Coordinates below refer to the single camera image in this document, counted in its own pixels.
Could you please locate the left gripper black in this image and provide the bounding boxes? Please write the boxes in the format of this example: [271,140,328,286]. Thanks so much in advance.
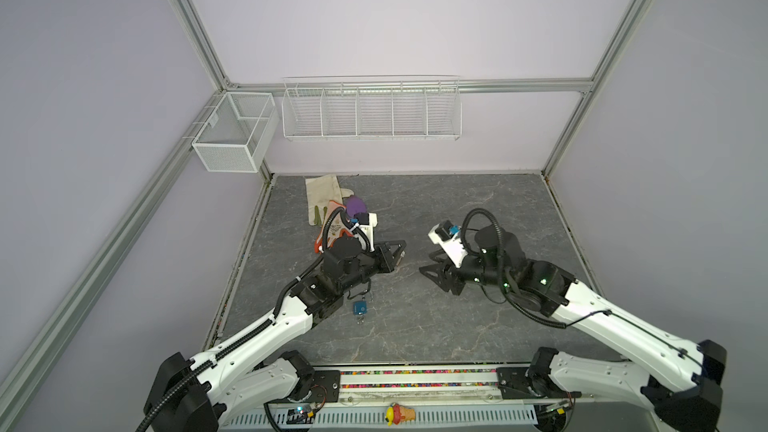
[340,240,406,294]

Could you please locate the blue padlock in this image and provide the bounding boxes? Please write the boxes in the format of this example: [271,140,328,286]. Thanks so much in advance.
[352,295,368,322]

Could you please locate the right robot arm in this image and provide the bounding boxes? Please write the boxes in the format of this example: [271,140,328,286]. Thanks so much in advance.
[420,221,727,431]

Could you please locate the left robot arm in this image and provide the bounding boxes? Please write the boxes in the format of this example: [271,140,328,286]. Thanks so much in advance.
[137,237,407,431]

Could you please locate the orange work glove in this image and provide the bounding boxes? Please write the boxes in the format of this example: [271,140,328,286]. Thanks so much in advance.
[314,201,351,253]

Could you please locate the purple pink toy shovel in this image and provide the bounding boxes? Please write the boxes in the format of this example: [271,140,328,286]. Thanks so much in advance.
[344,195,368,218]

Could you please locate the yellow red toy figure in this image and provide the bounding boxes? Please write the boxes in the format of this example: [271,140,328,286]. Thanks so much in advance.
[385,403,416,426]

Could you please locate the white mesh box basket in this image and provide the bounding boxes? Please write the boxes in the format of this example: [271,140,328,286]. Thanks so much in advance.
[192,92,279,173]

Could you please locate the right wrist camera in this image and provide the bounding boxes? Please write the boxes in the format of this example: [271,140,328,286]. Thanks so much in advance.
[428,220,468,268]

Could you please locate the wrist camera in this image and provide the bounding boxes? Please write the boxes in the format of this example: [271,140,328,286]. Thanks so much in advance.
[354,212,378,252]
[428,220,468,268]

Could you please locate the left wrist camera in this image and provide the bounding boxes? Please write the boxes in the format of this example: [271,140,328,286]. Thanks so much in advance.
[354,212,378,252]

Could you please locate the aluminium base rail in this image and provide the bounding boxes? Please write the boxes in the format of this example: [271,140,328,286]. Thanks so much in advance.
[197,361,661,412]

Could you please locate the white wire basket rack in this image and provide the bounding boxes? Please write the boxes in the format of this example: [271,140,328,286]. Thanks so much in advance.
[282,75,463,141]

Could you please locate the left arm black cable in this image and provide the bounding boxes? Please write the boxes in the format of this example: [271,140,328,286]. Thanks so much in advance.
[134,206,373,432]

